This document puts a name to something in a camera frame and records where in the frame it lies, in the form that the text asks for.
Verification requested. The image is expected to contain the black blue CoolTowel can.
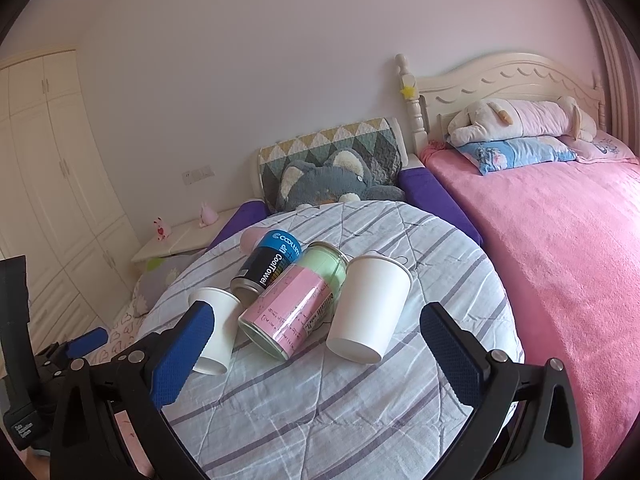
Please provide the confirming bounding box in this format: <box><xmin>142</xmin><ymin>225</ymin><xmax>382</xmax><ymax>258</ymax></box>
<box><xmin>230</xmin><ymin>228</ymin><xmax>302</xmax><ymax>308</ymax></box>

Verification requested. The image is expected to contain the white paper cup left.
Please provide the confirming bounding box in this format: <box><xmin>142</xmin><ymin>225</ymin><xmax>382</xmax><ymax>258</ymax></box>
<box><xmin>189</xmin><ymin>287</ymin><xmax>244</xmax><ymax>375</ymax></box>

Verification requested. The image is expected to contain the white paper cup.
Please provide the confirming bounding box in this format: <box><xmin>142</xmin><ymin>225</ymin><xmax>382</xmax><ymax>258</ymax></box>
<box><xmin>189</xmin><ymin>287</ymin><xmax>244</xmax><ymax>375</ymax></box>
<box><xmin>326</xmin><ymin>252</ymin><xmax>412</xmax><ymax>364</ymax></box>

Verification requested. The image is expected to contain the white paper cup right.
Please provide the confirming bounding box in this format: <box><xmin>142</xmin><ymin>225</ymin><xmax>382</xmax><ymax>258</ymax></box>
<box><xmin>326</xmin><ymin>252</ymin><xmax>412</xmax><ymax>364</ymax></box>

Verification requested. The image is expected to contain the heart pattern bed sheet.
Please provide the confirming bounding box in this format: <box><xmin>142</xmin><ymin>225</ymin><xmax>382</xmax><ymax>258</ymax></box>
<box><xmin>86</xmin><ymin>300</ymin><xmax>145</xmax><ymax>365</ymax></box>

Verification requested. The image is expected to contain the grey flower pillow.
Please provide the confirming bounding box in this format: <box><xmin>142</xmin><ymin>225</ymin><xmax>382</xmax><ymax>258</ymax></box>
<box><xmin>130</xmin><ymin>252</ymin><xmax>200</xmax><ymax>318</ymax></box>

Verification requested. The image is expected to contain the cream bedside table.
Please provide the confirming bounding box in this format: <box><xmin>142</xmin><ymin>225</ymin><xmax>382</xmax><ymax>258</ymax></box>
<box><xmin>131</xmin><ymin>208</ymin><xmax>236</xmax><ymax>264</ymax></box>

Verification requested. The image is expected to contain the pink green tin can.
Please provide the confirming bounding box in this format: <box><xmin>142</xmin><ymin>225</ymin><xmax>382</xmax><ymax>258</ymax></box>
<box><xmin>239</xmin><ymin>242</ymin><xmax>348</xmax><ymax>361</ymax></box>

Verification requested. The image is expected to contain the cream wardrobe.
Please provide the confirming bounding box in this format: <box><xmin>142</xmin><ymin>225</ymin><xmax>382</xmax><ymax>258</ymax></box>
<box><xmin>1</xmin><ymin>50</ymin><xmax>141</xmax><ymax>350</ymax></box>

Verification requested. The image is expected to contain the white red rabbit figurine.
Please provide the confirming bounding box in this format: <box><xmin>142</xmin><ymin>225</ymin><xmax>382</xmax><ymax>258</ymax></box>
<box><xmin>153</xmin><ymin>217</ymin><xmax>171</xmax><ymax>242</ymax></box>

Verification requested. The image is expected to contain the striped white round quilt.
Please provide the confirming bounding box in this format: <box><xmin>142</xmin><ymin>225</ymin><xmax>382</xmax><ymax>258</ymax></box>
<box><xmin>164</xmin><ymin>202</ymin><xmax>524</xmax><ymax>479</ymax></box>

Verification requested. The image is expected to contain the pink rabbit figurine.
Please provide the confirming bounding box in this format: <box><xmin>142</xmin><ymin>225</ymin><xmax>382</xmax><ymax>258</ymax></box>
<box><xmin>198</xmin><ymin>202</ymin><xmax>219</xmax><ymax>229</ymax></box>

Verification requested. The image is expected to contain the pink fleece blanket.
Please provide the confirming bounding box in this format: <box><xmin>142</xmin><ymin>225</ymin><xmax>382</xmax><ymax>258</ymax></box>
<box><xmin>421</xmin><ymin>148</ymin><xmax>639</xmax><ymax>479</ymax></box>

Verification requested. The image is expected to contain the purple bed bumper left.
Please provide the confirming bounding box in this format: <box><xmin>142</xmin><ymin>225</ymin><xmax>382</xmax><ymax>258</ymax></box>
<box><xmin>207</xmin><ymin>200</ymin><xmax>270</xmax><ymax>250</ymax></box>

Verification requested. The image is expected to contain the purple bed bumper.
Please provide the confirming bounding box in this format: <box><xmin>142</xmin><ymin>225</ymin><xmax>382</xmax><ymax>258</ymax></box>
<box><xmin>207</xmin><ymin>200</ymin><xmax>270</xmax><ymax>250</ymax></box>
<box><xmin>398</xmin><ymin>167</ymin><xmax>484</xmax><ymax>246</ymax></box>

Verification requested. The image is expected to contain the purple bed bumper right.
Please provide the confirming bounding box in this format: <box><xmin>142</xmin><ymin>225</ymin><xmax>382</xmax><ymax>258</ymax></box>
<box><xmin>398</xmin><ymin>167</ymin><xmax>484</xmax><ymax>246</ymax></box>

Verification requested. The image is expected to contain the blue cartoon pillow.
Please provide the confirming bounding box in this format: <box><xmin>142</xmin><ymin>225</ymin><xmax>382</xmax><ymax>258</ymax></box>
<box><xmin>457</xmin><ymin>136</ymin><xmax>577</xmax><ymax>176</ymax></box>

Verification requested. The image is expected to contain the grey plush bear cushion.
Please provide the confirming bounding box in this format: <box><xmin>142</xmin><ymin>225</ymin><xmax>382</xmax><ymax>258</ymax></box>
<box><xmin>276</xmin><ymin>148</ymin><xmax>406</xmax><ymax>211</ymax></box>

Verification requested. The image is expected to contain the white pink plush dog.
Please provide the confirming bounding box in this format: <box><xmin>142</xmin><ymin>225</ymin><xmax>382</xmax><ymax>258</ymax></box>
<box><xmin>444</xmin><ymin>96</ymin><xmax>598</xmax><ymax>148</ymax></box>

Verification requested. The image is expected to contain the pink printed pillow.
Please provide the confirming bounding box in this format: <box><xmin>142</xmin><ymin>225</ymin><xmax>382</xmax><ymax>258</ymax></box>
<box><xmin>560</xmin><ymin>130</ymin><xmax>638</xmax><ymax>164</ymax></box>

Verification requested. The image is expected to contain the yellow star ornament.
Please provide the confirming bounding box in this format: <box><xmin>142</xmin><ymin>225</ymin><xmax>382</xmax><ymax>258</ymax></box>
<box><xmin>400</xmin><ymin>86</ymin><xmax>418</xmax><ymax>100</ymax></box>

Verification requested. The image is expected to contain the cream wooden bed headboard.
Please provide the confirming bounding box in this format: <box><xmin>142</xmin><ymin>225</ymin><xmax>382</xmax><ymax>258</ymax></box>
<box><xmin>395</xmin><ymin>52</ymin><xmax>606</xmax><ymax>155</ymax></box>

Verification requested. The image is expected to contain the white wall socket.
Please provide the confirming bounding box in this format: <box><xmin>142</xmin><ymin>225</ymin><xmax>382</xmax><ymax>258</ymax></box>
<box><xmin>182</xmin><ymin>165</ymin><xmax>215</xmax><ymax>185</ymax></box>

